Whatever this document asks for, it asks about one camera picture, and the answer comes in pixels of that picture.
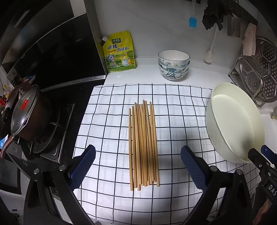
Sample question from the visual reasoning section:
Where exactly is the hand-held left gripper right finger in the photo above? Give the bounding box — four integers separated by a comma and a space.
180, 145, 254, 225

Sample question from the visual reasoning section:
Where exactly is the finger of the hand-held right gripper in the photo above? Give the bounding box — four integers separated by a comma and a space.
261, 145, 277, 166
248, 148, 271, 172

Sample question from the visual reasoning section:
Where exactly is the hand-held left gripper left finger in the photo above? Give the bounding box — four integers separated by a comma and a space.
23, 145, 97, 225

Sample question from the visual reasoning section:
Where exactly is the bundle of wooden chopsticks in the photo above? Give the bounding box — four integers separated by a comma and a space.
128, 100, 160, 192

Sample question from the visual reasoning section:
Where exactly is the black gas stove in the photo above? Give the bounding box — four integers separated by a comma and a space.
6, 103, 76, 165

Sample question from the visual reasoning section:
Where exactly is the black grid white cloth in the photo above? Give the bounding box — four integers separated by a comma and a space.
72, 83, 260, 225

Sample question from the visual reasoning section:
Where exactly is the dark brown cooking pot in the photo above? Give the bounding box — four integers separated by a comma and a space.
0, 83, 55, 159

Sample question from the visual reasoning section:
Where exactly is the black built-in appliance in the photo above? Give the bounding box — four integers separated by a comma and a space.
0, 151, 29, 195

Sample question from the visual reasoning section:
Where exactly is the small perforated steamer plate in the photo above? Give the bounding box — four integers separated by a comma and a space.
240, 57, 264, 100

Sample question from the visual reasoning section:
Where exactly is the glass pot lid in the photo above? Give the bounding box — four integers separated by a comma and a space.
10, 85, 40, 135

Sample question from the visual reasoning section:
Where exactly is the large perforated steamer plate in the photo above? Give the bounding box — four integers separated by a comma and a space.
253, 37, 277, 102

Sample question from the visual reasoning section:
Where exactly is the floral ceramic bowl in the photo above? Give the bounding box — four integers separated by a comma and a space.
158, 50, 190, 66
158, 62, 190, 73
160, 67, 189, 81

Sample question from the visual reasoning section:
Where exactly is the cluster of condiment bottles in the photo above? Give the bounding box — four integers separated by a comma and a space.
0, 71, 25, 104

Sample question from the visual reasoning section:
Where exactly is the pink hanging cloth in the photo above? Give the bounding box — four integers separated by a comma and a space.
242, 23, 257, 57

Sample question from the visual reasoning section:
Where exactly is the white dish brush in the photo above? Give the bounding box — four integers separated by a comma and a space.
204, 26, 219, 64

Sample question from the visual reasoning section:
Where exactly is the yellow seasoning pouch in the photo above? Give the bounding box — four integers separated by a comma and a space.
101, 31, 137, 73

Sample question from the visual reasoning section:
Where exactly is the black range hood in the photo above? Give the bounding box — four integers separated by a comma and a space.
0, 0, 109, 91

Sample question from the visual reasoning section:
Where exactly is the grey hanging tool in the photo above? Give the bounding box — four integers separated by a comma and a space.
227, 13, 241, 38

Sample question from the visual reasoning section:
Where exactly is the dark hanging cloth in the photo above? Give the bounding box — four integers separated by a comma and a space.
202, 0, 234, 31

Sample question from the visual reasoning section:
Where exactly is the blue silicone brush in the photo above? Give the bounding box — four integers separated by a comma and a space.
189, 0, 197, 28

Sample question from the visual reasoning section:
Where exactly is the metal wire rack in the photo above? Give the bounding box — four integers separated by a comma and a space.
228, 56, 266, 109

